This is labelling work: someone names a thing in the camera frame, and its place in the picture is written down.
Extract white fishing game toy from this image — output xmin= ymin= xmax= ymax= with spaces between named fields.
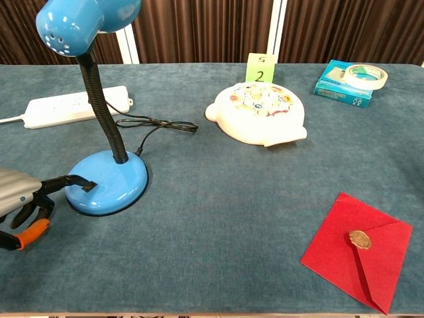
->
xmin=205 ymin=81 xmax=308 ymax=148

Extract green number card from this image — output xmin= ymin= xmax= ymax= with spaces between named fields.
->
xmin=245 ymin=52 xmax=277 ymax=83

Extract white window frame post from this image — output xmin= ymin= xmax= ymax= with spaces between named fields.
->
xmin=115 ymin=25 xmax=140 ymax=64
xmin=267 ymin=0 xmax=288 ymax=64

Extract red envelope with gold seal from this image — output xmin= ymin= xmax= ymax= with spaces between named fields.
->
xmin=300 ymin=191 xmax=413 ymax=315

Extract white power strip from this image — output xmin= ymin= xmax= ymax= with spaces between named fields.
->
xmin=23 ymin=85 xmax=134 ymax=129

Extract brown pleated curtain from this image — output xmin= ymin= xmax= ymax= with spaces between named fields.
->
xmin=0 ymin=0 xmax=424 ymax=66

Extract white power strip cord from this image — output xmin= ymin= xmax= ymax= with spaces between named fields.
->
xmin=0 ymin=114 xmax=27 ymax=124

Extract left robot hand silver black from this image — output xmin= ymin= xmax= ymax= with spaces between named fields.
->
xmin=0 ymin=167 xmax=97 ymax=251

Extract blue felt table cloth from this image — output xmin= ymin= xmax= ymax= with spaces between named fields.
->
xmin=0 ymin=62 xmax=424 ymax=314

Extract blue desk lamp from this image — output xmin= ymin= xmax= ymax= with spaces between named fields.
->
xmin=35 ymin=0 xmax=149 ymax=217

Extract cream tape roll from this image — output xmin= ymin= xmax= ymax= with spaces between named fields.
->
xmin=343 ymin=64 xmax=388 ymax=91

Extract blue cardboard box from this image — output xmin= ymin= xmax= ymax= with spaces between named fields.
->
xmin=313 ymin=59 xmax=378 ymax=109

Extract black lamp power cable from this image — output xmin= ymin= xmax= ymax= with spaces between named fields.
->
xmin=105 ymin=101 xmax=199 ymax=156

